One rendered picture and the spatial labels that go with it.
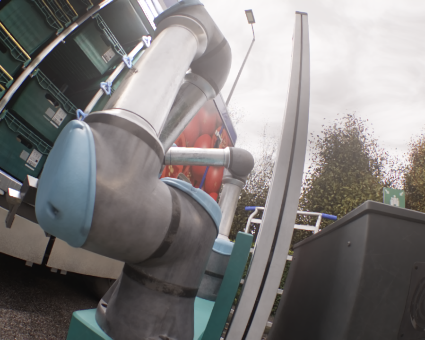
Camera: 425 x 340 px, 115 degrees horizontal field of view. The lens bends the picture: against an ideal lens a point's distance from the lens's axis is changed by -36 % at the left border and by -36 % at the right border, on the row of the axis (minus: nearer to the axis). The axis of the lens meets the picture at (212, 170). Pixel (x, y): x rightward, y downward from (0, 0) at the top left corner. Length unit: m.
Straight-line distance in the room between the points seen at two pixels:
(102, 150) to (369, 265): 0.35
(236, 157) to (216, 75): 0.45
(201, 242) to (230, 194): 0.69
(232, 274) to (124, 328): 0.21
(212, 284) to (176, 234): 0.53
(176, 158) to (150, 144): 0.63
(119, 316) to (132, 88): 0.28
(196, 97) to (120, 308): 0.43
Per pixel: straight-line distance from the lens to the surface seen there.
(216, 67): 0.51
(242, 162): 0.89
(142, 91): 0.27
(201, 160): 0.86
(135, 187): 0.20
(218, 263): 0.76
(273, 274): 0.39
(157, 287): 0.27
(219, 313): 0.40
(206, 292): 0.75
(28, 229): 1.16
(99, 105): 1.46
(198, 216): 0.27
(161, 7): 1.81
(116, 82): 1.57
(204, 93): 0.50
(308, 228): 1.58
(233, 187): 0.96
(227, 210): 0.93
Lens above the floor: 0.71
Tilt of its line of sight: 23 degrees up
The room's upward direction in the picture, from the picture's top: 19 degrees clockwise
